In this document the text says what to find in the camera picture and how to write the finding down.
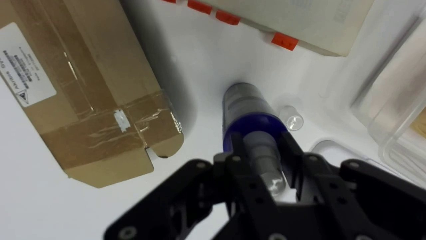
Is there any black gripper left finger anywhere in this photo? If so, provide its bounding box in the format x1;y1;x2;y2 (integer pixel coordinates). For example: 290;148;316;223
103;132;278;240

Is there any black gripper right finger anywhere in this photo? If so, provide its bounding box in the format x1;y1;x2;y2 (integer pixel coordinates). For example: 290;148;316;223
276;130;426;240

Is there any clear plastic lunch box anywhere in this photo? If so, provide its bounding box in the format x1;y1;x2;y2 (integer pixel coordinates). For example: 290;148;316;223
349;12;426;180

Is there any small clear bottle cap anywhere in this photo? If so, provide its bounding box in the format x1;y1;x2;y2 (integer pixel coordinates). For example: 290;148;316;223
276;104;307;134

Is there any brown cardboard box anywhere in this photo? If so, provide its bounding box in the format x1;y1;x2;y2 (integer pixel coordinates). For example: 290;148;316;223
0;0;187;190

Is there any white tray with orange tabs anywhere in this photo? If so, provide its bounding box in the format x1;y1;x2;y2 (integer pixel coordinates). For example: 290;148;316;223
162;0;377;59

